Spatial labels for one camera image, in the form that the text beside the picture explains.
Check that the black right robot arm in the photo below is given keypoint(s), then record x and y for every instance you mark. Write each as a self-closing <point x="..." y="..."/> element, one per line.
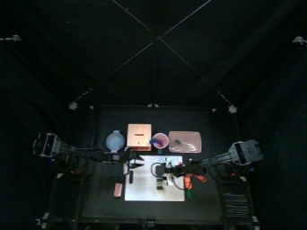
<point x="231" y="155"/>

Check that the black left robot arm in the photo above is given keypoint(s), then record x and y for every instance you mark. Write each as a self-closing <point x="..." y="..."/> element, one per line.
<point x="68" y="148"/>

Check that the small black sushi piece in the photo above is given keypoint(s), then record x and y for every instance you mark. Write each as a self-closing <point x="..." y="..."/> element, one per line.
<point x="159" y="181"/>
<point x="159" y="187"/>

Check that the light blue plate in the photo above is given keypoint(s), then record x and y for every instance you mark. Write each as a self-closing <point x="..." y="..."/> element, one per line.
<point x="115" y="141"/>

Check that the white cutting board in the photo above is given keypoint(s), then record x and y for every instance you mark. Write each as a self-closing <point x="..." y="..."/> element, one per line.
<point x="154" y="185"/>

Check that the pink sushi piece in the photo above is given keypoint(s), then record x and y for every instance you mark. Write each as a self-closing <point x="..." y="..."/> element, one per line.
<point x="118" y="190"/>

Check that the orange toy food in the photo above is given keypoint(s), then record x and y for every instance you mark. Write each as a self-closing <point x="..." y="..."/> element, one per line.
<point x="187" y="181"/>
<point x="200" y="178"/>

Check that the blue toy in cup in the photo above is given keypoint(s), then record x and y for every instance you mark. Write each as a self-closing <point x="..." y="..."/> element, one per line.
<point x="155" y="141"/>

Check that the wooden box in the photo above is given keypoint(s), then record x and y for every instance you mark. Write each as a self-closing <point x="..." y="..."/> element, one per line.
<point x="139" y="136"/>

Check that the pink cup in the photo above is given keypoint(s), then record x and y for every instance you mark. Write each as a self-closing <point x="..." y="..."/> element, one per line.
<point x="162" y="140"/>

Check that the green toy food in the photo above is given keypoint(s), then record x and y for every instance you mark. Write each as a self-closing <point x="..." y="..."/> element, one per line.
<point x="190" y="194"/>

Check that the printed label sheet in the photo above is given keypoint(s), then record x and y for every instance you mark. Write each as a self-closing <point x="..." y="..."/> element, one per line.
<point x="235" y="204"/>

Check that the silver frame clamp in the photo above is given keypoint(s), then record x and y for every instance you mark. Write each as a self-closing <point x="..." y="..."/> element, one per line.
<point x="232" y="108"/>
<point x="14" y="38"/>
<point x="72" y="105"/>
<point x="299" y="39"/>
<point x="152" y="105"/>

